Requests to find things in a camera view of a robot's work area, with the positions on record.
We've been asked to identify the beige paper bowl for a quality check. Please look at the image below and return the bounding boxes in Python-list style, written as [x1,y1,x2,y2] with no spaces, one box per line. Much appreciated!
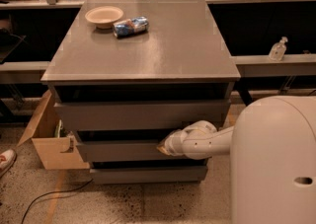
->
[85,6,123,29]

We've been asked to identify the grey drawer cabinet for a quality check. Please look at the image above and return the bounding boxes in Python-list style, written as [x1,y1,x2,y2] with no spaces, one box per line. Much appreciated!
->
[40,0,241,183]

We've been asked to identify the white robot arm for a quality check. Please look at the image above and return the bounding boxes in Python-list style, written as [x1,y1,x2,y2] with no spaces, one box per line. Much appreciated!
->
[157,96,316,224]

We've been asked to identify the black floor cable left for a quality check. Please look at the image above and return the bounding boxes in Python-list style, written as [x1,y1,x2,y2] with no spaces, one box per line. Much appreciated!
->
[21,178,94,224]

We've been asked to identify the open cardboard box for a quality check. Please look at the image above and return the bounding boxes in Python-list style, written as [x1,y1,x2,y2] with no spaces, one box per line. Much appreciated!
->
[18,91,90,170]

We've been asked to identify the grey bottom drawer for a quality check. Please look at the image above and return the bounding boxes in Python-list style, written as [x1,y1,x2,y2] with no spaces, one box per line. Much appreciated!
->
[90,159,208,184]

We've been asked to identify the grey drawer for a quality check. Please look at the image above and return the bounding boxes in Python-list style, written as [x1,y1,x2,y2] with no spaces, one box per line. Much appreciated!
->
[54,100,230,131]
[90,159,208,184]
[75,130,211,163]

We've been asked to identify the grey top drawer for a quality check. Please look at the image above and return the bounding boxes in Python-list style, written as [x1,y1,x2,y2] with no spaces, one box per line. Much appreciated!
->
[54,100,230,131]

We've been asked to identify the white red shoe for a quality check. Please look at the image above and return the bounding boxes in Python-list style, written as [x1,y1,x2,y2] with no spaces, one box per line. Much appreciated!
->
[0,149,17,178]

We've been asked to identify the clear sanitizer pump bottle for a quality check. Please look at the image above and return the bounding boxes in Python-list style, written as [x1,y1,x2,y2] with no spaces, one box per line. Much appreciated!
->
[269,37,288,61]

